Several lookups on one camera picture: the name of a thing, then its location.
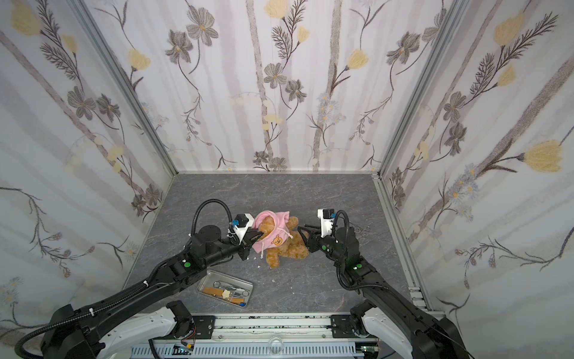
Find brown teddy bear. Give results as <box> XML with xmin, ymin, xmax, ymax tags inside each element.
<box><xmin>263</xmin><ymin>214</ymin><xmax>309</xmax><ymax>269</ymax></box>

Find pink teddy hoodie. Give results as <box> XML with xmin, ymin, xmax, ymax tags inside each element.
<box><xmin>253</xmin><ymin>210</ymin><xmax>293</xmax><ymax>254</ymax></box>

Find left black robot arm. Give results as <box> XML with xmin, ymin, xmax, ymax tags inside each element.
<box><xmin>40</xmin><ymin>226</ymin><xmax>262</xmax><ymax>358</ymax></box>

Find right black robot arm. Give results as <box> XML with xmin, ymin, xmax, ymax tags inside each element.
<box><xmin>297</xmin><ymin>226</ymin><xmax>472</xmax><ymax>358</ymax></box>

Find metal tray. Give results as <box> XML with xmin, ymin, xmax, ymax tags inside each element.
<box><xmin>197</xmin><ymin>269</ymin><xmax>254</xmax><ymax>308</ymax></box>

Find scissors in tray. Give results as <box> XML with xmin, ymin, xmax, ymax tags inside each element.
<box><xmin>213</xmin><ymin>281</ymin><xmax>251</xmax><ymax>298</ymax></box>

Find wooden brush in tray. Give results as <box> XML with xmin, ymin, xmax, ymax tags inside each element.
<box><xmin>201</xmin><ymin>287</ymin><xmax>247</xmax><ymax>307</ymax></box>

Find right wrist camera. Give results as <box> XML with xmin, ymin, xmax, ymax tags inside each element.
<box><xmin>317</xmin><ymin>209</ymin><xmax>336</xmax><ymax>238</ymax></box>

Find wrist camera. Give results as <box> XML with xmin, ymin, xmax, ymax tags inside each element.
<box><xmin>228</xmin><ymin>213</ymin><xmax>255</xmax><ymax>245</ymax></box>
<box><xmin>317</xmin><ymin>209</ymin><xmax>336</xmax><ymax>238</ymax></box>

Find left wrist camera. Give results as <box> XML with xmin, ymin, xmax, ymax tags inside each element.
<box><xmin>228</xmin><ymin>213</ymin><xmax>255</xmax><ymax>245</ymax></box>

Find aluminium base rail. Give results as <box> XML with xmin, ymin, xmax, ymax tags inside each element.
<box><xmin>125</xmin><ymin>312</ymin><xmax>458</xmax><ymax>359</ymax></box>

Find black corrugated cable hose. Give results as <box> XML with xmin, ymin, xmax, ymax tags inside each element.
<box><xmin>14</xmin><ymin>198</ymin><xmax>234</xmax><ymax>359</ymax></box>

